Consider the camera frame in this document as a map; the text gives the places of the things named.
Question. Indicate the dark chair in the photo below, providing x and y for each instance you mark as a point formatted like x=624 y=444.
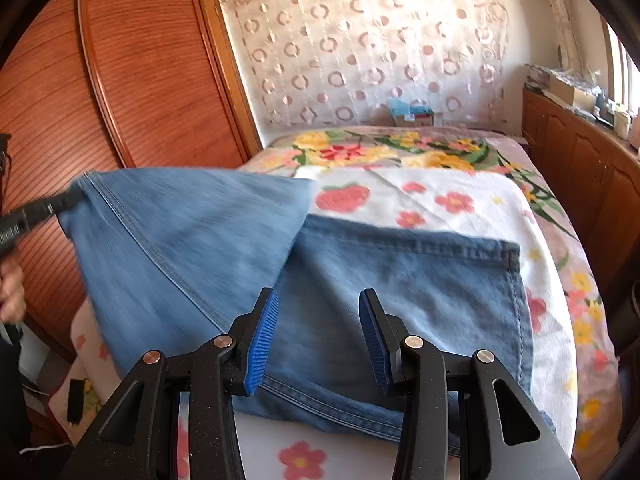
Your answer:
x=629 y=305

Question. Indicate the tan cardboard box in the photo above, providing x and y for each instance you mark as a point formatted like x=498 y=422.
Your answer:
x=570 y=91

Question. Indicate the floral bed blanket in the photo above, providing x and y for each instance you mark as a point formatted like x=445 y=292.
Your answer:
x=380 y=145

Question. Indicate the white jar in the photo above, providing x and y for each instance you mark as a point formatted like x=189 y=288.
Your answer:
x=622 y=122

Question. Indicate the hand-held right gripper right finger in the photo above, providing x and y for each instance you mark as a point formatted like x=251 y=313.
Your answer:
x=375 y=347

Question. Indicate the blue denim pants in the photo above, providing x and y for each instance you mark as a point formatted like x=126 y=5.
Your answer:
x=350 y=280

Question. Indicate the circle-patterned sheer curtain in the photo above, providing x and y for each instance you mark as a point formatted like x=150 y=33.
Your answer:
x=370 y=45

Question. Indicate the window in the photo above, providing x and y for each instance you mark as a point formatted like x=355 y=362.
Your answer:
x=622 y=65

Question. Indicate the low wooden cabinet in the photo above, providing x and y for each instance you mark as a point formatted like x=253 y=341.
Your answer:
x=585 y=170

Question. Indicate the person's left hand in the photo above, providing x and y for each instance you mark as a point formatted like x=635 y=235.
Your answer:
x=11 y=285

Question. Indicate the brown wooden wardrobe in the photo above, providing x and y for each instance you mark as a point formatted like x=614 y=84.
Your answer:
x=125 y=85

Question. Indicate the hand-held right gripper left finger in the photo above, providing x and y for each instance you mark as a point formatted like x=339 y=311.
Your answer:
x=261 y=345

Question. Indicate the pink bottle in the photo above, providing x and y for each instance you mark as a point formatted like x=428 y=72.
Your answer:
x=636 y=130

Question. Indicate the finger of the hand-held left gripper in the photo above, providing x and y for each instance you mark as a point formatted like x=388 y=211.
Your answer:
x=52 y=204

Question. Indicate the pale window drape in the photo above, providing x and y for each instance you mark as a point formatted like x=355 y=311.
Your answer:
x=567 y=15

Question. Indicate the stack of packets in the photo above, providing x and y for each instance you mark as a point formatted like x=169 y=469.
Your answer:
x=539 y=76

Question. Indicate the cardboard box with blue cloth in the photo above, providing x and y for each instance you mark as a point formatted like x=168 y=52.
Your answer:
x=412 y=114

